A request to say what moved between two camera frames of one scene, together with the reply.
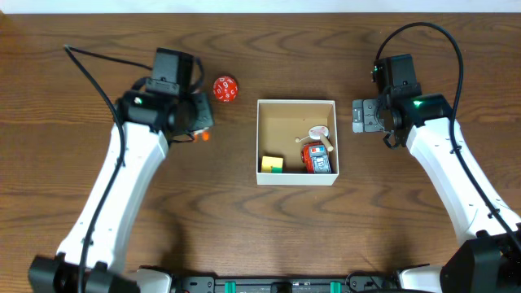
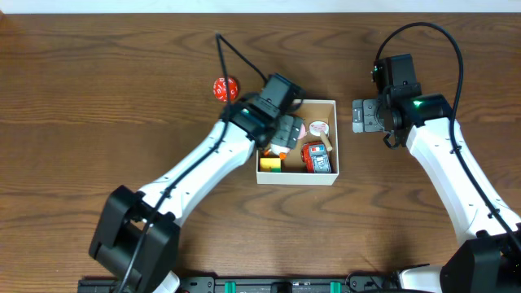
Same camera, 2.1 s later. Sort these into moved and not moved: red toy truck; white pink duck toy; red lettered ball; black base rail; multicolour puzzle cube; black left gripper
Moved: white pink duck toy; black left gripper
Not moved: red lettered ball; multicolour puzzle cube; red toy truck; black base rail
